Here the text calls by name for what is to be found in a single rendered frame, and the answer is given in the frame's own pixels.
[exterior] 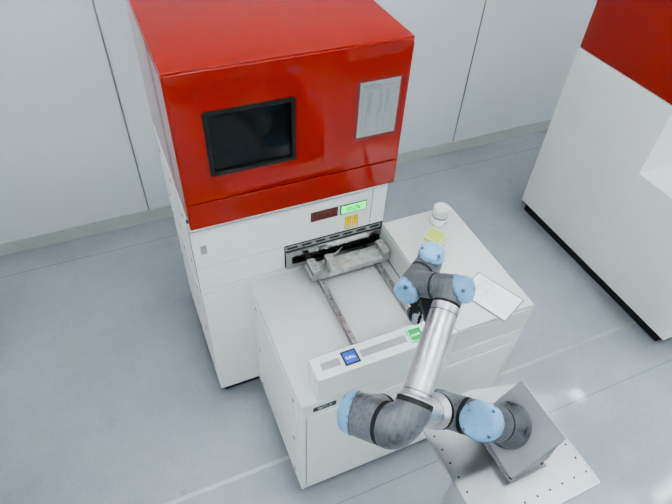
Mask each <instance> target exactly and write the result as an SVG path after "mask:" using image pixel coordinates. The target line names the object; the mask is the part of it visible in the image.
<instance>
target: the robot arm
mask: <svg viewBox="0 0 672 504"><path fill-rule="evenodd" d="M444 255H445V251H444V249H443V247H442V246H441V245H439V244H438V243H435V242H426V243H424V244H422V245H421V247H420V249H419V251H418V256H417V257H416V259H415V260H414V261H413V262H412V264H411V265H410V267H409V268H408V269H407V270H406V271H405V273H404V274H403V275H402V276H401V277H400V278H399V280H398V281H397V283H396V285H395V286H394V292H395V295H396V296H397V298H398V299H399V300H400V301H402V302H404V303H406V304H410V307H409V306H407V315H408V317H409V319H410V321H411V323H412V324H413V325H418V324H420V323H421V322H423V321H424V322H425V325H424V328H423V331H422V334H421V337H420V340H419V343H418V346H417V349H416V352H415V355H414V358H413V361H412V364H411V367H410V370H409V373H408V376H407V379H406V382H405V385H404V388H403V390H402V391H400V392H398V393H397V396H396V398H392V397H391V396H389V395H387V394H384V393H372V394H370V393H364V392H361V391H360V390H350V391H348V392H347V393H346V394H345V395H344V396H343V398H342V399H341V401H340V404H339V407H338V411H337V423H338V426H339V428H340V430H341V431H342V432H344V433H346V434H347V435H349V436H354V437H356V438H359V439H361V440H364V441H367V442H369V443H372V444H374V445H377V446H379V447H381V448H384V449H388V450H396V449H400V448H403V447H405V446H407V445H409V444H410V443H412V442H413V441H414V440H415V439H416V438H417V437H418V436H419V435H420V434H421V432H422V431H423V430H424V429H425V427H428V428H429V429H431V430H435V431H439V430H450V431H453V432H456V433H459V434H462V435H465V436H468V437H469V438H471V439H473V440H475V441H478V442H493V443H494V444H495V445H496V446H498V447H500V448H503V449H509V450H514V449H518V448H520V447H522V446H523V445H525V444H526V443H527V441H528V440H529V438H530V436H531V432H532V422H531V419H530V416H529V414H528V412H527V411H526V410H525V409H524V408H523V407H522V406H521V405H520V404H518V403H516V402H512V401H499V402H497V403H490V402H487V401H483V400H479V399H475V398H471V397H467V396H464V395H460V394H456V393H453V392H449V391H446V390H444V389H437V388H436V384H437V381H438V378H439V375H440V372H441V368H442V365H443V362H444V359H445V356H446V352H447V349H448V346H449V343H450V340H451V337H452V333H453V330H454V327H455V324H456V321H457V317H458V314H459V311H460V308H461V304H468V303H470V302H471V301H472V299H473V298H474V296H475V290H476V288H475V283H474V280H473V279H472V278H471V277H469V276H465V275H459V274H449V273H440V270H441V267H442V263H443V262H444Z"/></svg>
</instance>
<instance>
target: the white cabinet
mask: <svg viewBox="0 0 672 504"><path fill-rule="evenodd" d="M250 292H251V301H252V311H253V320H254V330H255V339H256V349H257V358H258V368H259V377H260V379H261V382H262V385H263V387H264V390H265V393H266V395H267V398H268V401H269V403H270V406H271V409H272V411H273V414H274V417H275V419H276V422H277V425H278V427H279V430H280V433H281V435H282V438H283V441H284V443H285V446H286V449H287V451H288V454H289V457H290V459H291V462H292V465H293V467H294V470H295V473H296V475H297V478H298V481H299V483H300V486H301V489H304V488H307V487H309V486H311V485H314V484H316V483H319V482H321V481H324V480H326V479H328V478H331V477H333V476H336V475H338V474H340V473H343V472H345V471H348V470H350V469H353V468H355V467H357V466H360V465H362V464H365V463H367V462H370V461H372V460H374V459H377V458H379V457H382V456H384V455H386V454H389V453H391V452H394V451H396V450H399V449H396V450H388V449H384V448H381V447H379V446H377V445H374V444H372V443H369V442H367V441H364V440H361V439H359V438H356V437H354V436H349V435H347V434H346V433H344V432H342V431H341V430H340V428H339V426H338V423H337V411H338V407H339V404H340V401H341V399H342V398H343V396H344V395H345V394H346V393H344V394H341V395H338V396H336V397H333V398H330V399H327V400H325V401H322V402H319V403H316V404H314V405H311V406H308V407H305V408H303V409H301V407H300V405H299V402H298V400H297V397H296V395H295V392H294V390H293V388H292V385H291V383H290V380H289V378H288V376H287V373H286V371H285V368H284V366H283V364H282V361H281V359H280V356H279V354H278V352H277V349H276V347H275V344H274V342H273V340H272V337H271V335H270V332H269V330H268V327H267V325H266V323H265V320H264V318H263V315H262V313H261V311H260V308H259V306H258V303H257V301H256V299H255V296H254V294H253V291H252V289H251V287H250ZM522 329H523V327H522V328H519V329H516V330H513V331H511V332H508V333H505V334H502V335H500V336H497V337H494V338H491V339H489V340H486V341H483V342H480V343H478V344H475V345H472V346H470V347H467V348H464V349H461V350H459V351H456V352H453V353H450V355H448V356H445V359H444V362H443V365H442V368H441V372H440V375H439V378H438V381H437V384H436V388H437V389H444V390H446V391H449V392H453V393H456V394H462V393H465V392H467V391H469V390H476V389H484V388H491V387H495V385H496V383H497V381H498V379H499V377H500V375H501V373H502V371H503V369H504V367H505V365H506V362H507V360H508V358H509V356H510V354H511V352H512V350H513V348H514V346H515V344H516V342H517V340H518V338H519V336H520V334H521V332H522ZM408 373H409V370H407V371H404V372H401V373H399V374H396V375H393V376H390V377H388V378H385V379H382V380H379V381H377V382H374V383H371V384H368V385H366V386H363V387H360V388H358V389H355V390H360V391H361V392H364V393H370V394H372V393H384V394H387V395H389V396H391V397H392V398H396V396H397V393H398V392H400V391H402V390H403V388H404V385H405V382H406V379H407V376H408Z"/></svg>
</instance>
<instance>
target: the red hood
mask: <svg viewBox="0 0 672 504"><path fill-rule="evenodd" d="M125 2H126V7H127V11H128V16H129V20H130V24H131V29H132V33H133V38H134V42H135V46H136V51H137V55H138V60H139V64H140V68H141V73H142V77H143V82H144V86H145V90H146V95H147V99H148V104H149V108H150V112H151V117H152V121H153V124H154V127H155V130H156V133H157V136H158V139H159V141H160V144H161V147H162V150H163V153H164V156H165V159H166V162H167V164H168V167H169V170H170V173H171V176H172V179H173V182H174V184H175V187H176V190H177V193H178V196H179V199H180V202H181V204H182V207H183V210H184V213H185V216H186V219H187V222H188V224H189V227H190V230H191V231H193V230H197V229H201V228H205V227H209V226H213V225H217V224H222V223H226V222H230V221H234V220H238V219H242V218H246V217H251V216H255V215H259V214H263V213H267V212H271V211H275V210H279V209H284V208H288V207H292V206H296V205H300V204H304V203H308V202H313V201H317V200H321V199H325V198H329V197H333V196H337V195H342V194H346V193H350V192H354V191H358V190H362V189H366V188H370V187H375V186H379V185H383V184H387V183H391V182H393V181H394V176H395V169H396V162H397V156H398V149H399V143H400V136H401V129H402V123H403V116H404V109H405V103H406V96H407V90H408V83H409V76H410V70H411V63H412V56H413V50H414V43H415V41H414V39H415V35H414V34H412V33H411V32H410V31H409V30H408V29H407V28H405V27H404V26H403V25H402V24H401V23H400V22H398V21H397V20H396V19H395V18H394V17H393V16H391V15H390V14H389V13H388V12H387V11H386V10H385V9H383V8H382V7H381V6H380V5H379V4H378V3H376V2H375V1H374V0H125Z"/></svg>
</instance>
